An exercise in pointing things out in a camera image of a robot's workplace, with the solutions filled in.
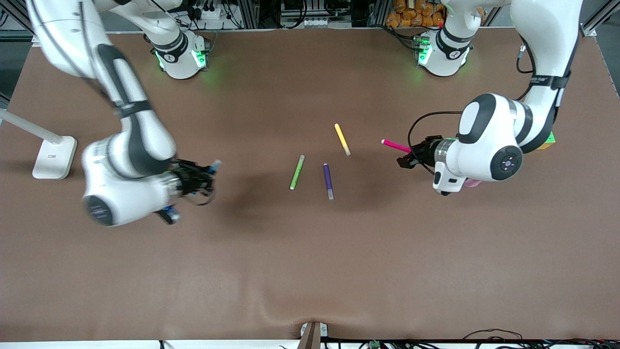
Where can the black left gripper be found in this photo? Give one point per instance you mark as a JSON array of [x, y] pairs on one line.
[[425, 151]]

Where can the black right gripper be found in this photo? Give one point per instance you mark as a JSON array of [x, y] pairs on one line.
[[189, 179]]

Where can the blue marker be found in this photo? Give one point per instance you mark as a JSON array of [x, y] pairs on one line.
[[214, 165]]

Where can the pink marker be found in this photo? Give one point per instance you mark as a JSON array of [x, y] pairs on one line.
[[395, 145]]

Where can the yellow marker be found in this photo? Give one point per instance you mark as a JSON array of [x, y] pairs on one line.
[[342, 139]]

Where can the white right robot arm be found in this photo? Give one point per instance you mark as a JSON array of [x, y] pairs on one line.
[[140, 140]]

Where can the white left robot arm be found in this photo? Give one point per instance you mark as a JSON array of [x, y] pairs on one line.
[[489, 140]]

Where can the pink plastic cup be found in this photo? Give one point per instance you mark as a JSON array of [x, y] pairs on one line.
[[472, 182]]

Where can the purple marker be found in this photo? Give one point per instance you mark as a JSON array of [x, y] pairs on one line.
[[328, 179]]

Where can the green marker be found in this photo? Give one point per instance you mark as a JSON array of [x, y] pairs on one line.
[[297, 172]]

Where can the colourful puzzle cube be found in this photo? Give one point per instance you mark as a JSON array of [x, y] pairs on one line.
[[550, 143]]

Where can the bag of orange items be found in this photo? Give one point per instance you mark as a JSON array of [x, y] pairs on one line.
[[416, 14]]

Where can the white lamp stand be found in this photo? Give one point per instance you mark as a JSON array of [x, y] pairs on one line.
[[53, 160]]

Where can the white power strip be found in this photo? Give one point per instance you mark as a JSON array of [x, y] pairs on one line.
[[208, 14]]

